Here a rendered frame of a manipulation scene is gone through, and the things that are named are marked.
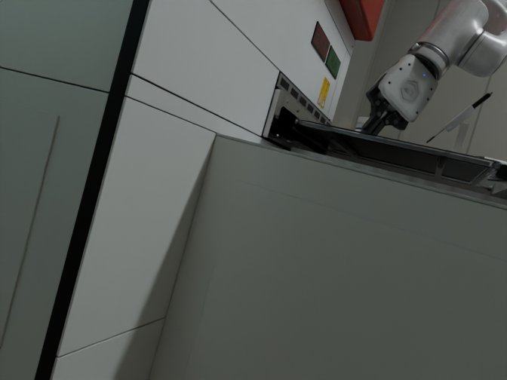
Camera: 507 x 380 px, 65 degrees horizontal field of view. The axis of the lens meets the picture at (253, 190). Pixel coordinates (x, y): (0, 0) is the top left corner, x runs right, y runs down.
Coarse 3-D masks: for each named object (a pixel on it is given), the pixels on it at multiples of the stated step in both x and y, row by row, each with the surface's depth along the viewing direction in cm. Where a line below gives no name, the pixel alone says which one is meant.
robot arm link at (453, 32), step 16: (464, 0) 76; (480, 0) 75; (448, 16) 76; (464, 16) 75; (480, 16) 75; (432, 32) 76; (448, 32) 75; (464, 32) 74; (480, 32) 74; (448, 48) 75; (464, 48) 75
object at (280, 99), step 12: (276, 96) 75; (288, 96) 79; (276, 108) 75; (288, 108) 81; (300, 108) 87; (276, 120) 77; (312, 120) 96; (264, 132) 76; (276, 132) 79; (288, 144) 86; (300, 144) 93; (324, 144) 115
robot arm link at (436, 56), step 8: (416, 48) 76; (424, 48) 75; (432, 48) 74; (424, 56) 75; (432, 56) 74; (440, 56) 74; (432, 64) 75; (440, 64) 75; (448, 64) 76; (440, 72) 76
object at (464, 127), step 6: (468, 108) 103; (462, 114) 104; (468, 114) 104; (456, 120) 105; (462, 120) 105; (450, 126) 105; (462, 126) 104; (468, 126) 103; (462, 132) 104; (456, 138) 104; (462, 138) 104; (456, 144) 104; (462, 144) 104; (456, 150) 104
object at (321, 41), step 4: (320, 28) 87; (316, 32) 85; (320, 32) 87; (316, 36) 86; (320, 36) 88; (324, 36) 91; (316, 40) 87; (320, 40) 89; (324, 40) 91; (316, 44) 87; (320, 44) 89; (324, 44) 92; (328, 44) 94; (320, 48) 90; (324, 48) 93; (320, 52) 91; (324, 52) 94; (324, 56) 94
